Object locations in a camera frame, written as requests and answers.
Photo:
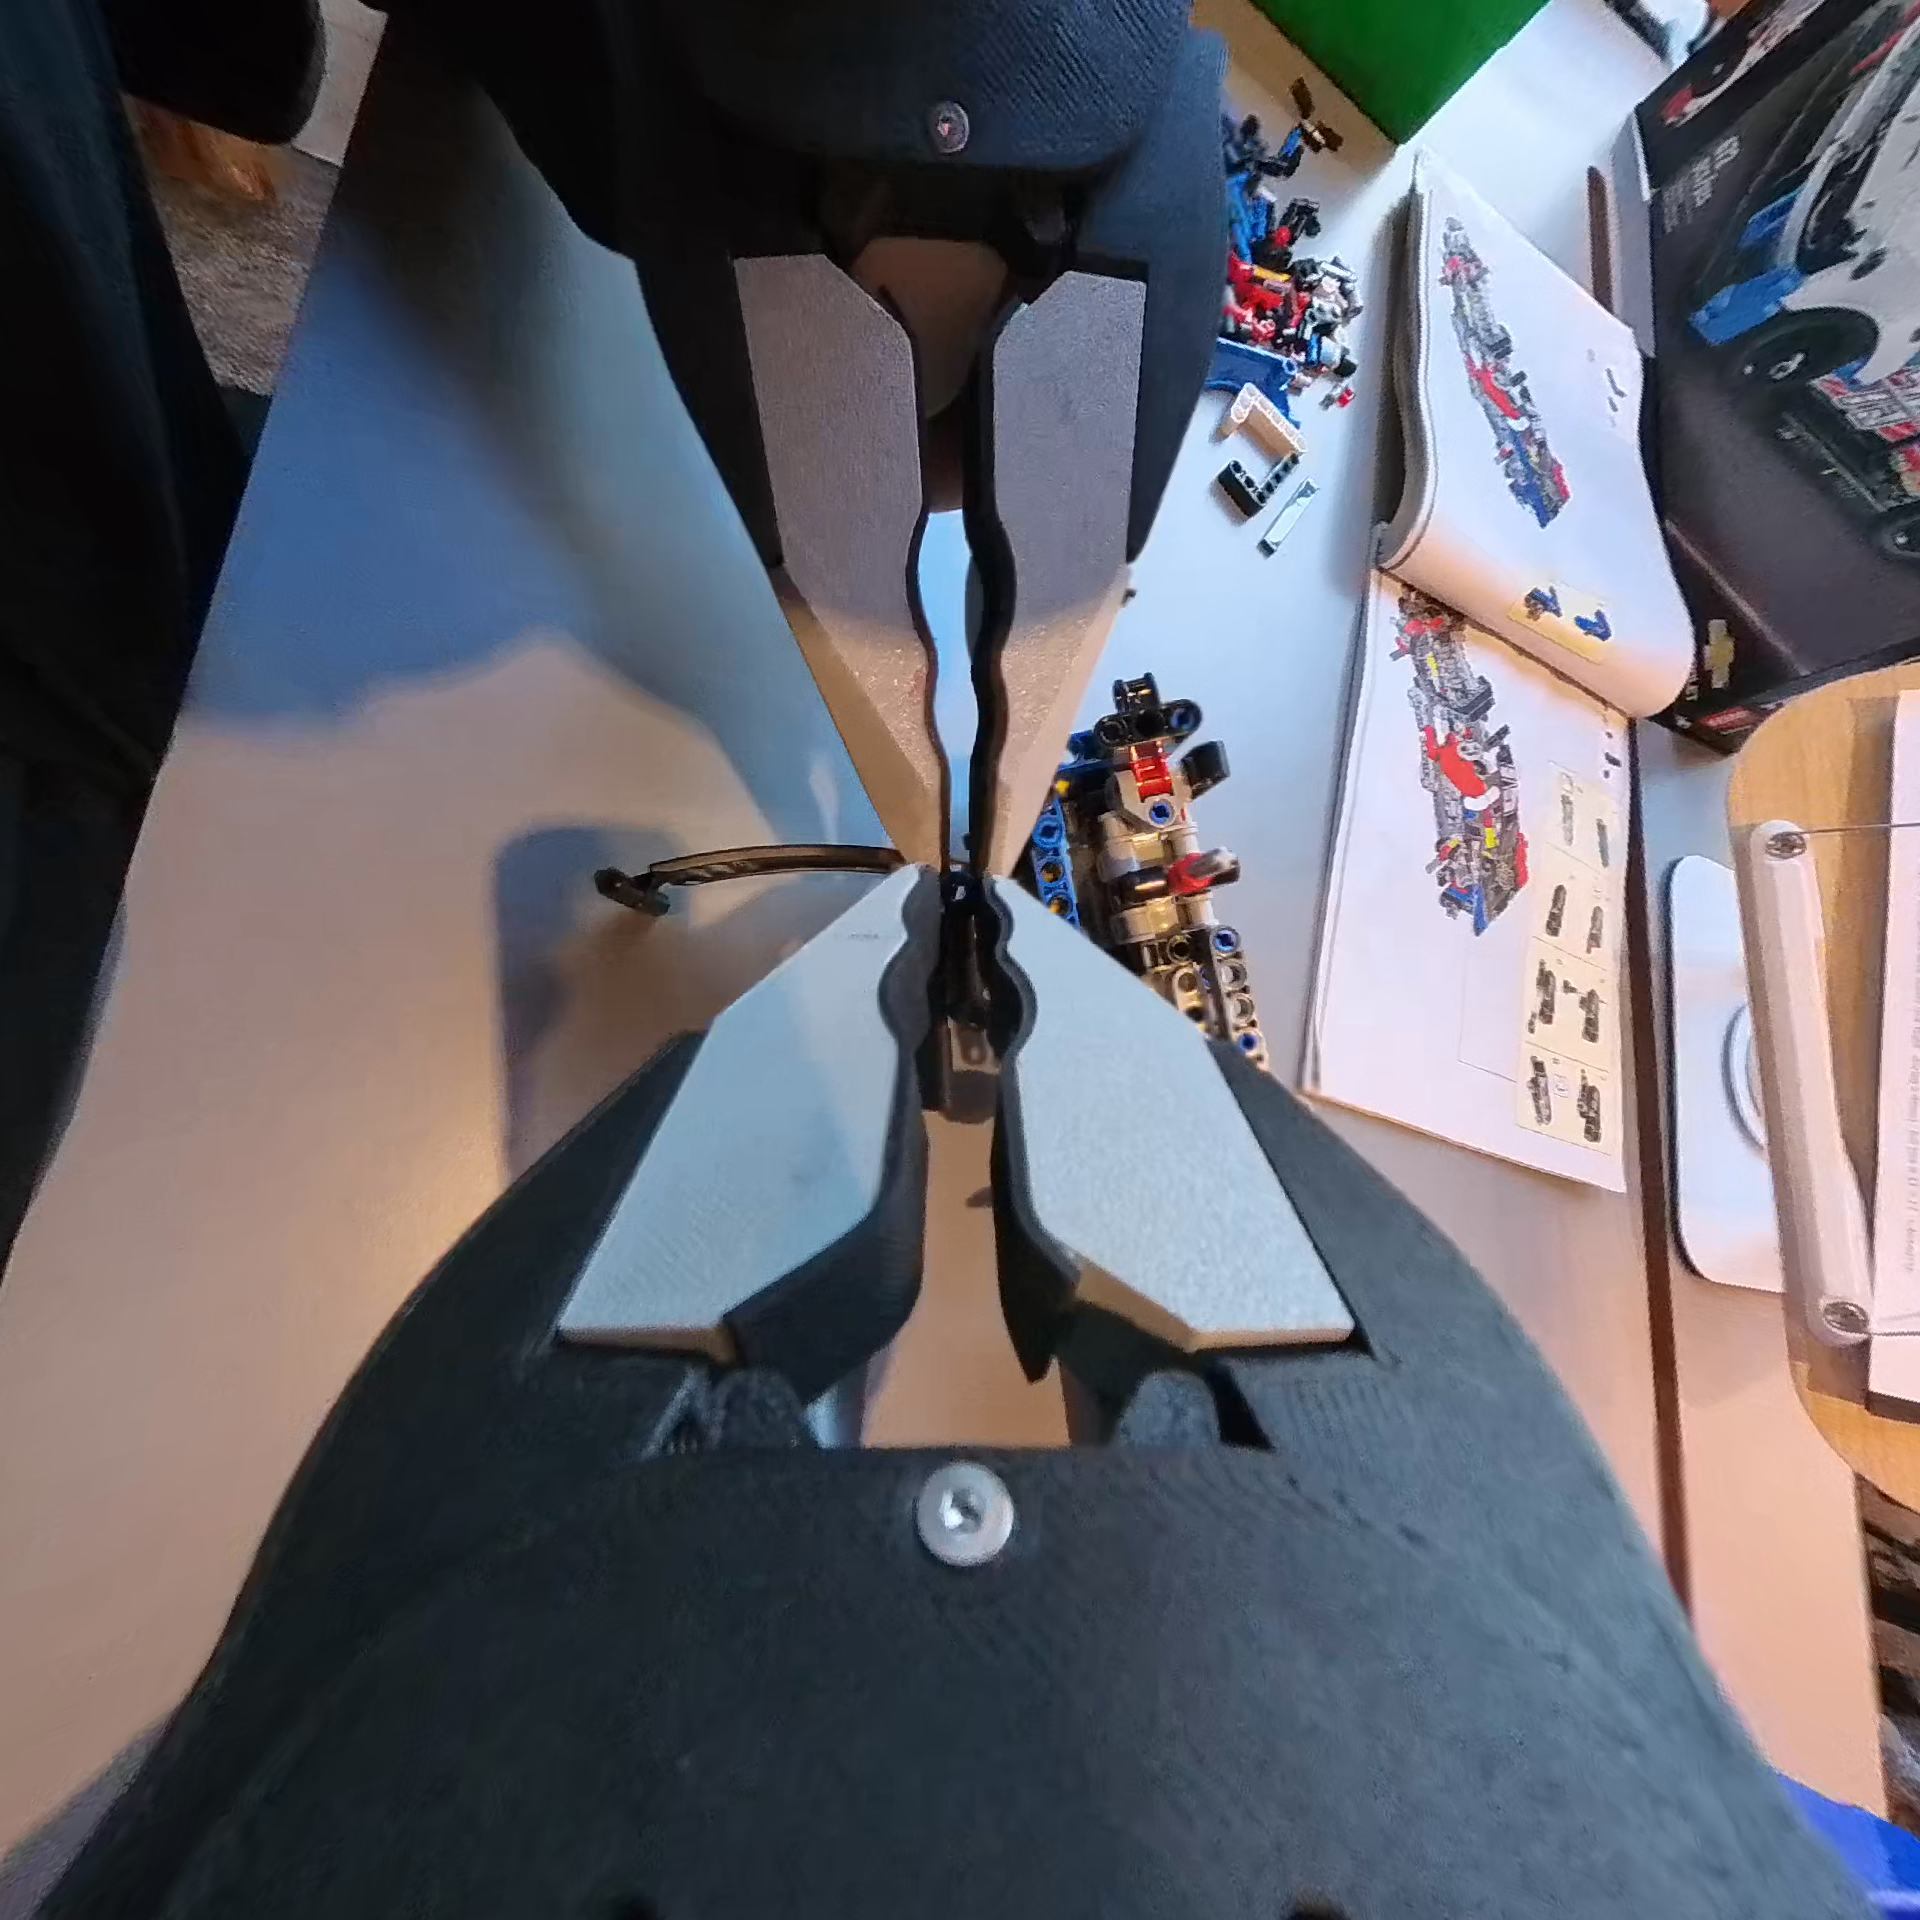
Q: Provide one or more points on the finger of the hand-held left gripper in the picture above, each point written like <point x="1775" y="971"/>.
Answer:
<point x="1065" y="495"/>
<point x="833" y="495"/>

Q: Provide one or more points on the person's dark clothed body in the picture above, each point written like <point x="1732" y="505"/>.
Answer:
<point x="89" y="523"/>

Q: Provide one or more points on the tan toy brick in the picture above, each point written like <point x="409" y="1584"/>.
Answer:
<point x="1257" y="422"/>

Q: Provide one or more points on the black holed toy beam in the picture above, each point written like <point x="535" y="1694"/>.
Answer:
<point x="1254" y="487"/>

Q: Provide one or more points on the small black brick part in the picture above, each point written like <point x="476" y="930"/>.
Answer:
<point x="967" y="974"/>

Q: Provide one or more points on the person's left forearm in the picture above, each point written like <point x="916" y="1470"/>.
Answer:
<point x="481" y="106"/>

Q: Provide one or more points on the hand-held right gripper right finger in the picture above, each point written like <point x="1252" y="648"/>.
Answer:
<point x="1156" y="1171"/>

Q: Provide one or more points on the toy brick car chassis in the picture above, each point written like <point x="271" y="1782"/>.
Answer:
<point x="1156" y="870"/>

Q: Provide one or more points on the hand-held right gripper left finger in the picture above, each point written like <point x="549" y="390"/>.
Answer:
<point x="750" y="1171"/>

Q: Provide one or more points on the clipboard with printed sheet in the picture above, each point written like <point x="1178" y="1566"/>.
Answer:
<point x="1829" y="1049"/>

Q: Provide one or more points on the pile of loose toy bricks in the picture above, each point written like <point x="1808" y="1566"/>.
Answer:
<point x="1276" y="284"/>

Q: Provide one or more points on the green storage bin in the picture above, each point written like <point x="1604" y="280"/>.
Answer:
<point x="1410" y="60"/>

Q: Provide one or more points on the blue storage bin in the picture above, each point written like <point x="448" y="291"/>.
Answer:
<point x="1852" y="1852"/>

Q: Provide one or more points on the black toy set box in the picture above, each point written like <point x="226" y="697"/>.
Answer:
<point x="1785" y="375"/>

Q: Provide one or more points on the thin dark toy tile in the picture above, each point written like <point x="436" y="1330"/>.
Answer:
<point x="1288" y="516"/>

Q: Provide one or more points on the open instruction booklet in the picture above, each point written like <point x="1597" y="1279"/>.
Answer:
<point x="1500" y="451"/>

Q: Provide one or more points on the black curved toy panel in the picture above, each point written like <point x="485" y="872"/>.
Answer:
<point x="735" y="867"/>

